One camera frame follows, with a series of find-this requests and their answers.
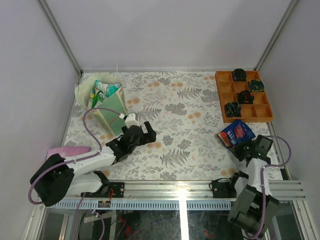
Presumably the blue Burts crisps bag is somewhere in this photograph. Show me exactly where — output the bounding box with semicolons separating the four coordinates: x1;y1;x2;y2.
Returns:
217;119;256;148

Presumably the green Fox's spring tea bag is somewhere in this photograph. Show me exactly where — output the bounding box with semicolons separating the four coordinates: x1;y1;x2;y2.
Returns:
87;86;107;109

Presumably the teal Fox's mint candy bag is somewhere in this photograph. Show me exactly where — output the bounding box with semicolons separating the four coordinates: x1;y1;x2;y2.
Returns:
94;80;122;98

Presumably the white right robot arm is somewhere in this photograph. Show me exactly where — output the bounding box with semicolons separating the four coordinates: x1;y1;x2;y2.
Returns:
227;135;280;239

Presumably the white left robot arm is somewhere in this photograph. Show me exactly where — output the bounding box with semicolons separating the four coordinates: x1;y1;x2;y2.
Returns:
28;121;157;207

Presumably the cream and green paper bag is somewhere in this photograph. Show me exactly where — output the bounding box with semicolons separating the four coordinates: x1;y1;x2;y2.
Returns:
74;72;128;136

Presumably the dark rosette bottom left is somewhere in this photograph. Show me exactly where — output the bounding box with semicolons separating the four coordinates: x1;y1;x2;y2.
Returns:
224;101;242;118

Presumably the wooden compartment tray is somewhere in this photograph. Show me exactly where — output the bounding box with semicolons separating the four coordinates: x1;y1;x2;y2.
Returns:
215;69;274;123

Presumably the dark rosette centre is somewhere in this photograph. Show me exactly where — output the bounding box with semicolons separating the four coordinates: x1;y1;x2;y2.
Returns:
237;90;255;104

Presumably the pink Frozen tissue pack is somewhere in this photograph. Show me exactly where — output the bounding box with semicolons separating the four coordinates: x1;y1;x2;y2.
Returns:
46;146;91;160

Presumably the dark rosette right green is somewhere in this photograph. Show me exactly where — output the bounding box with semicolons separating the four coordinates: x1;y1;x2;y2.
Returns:
248;79;265;93

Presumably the dark rosette top left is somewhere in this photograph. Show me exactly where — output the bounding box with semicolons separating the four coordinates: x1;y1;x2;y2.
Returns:
231;68;247;82

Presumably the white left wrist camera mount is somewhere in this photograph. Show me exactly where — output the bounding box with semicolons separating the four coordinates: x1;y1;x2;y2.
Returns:
119;113;140;129

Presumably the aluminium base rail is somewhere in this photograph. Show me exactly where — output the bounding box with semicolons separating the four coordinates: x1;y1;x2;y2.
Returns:
37;179;307;201

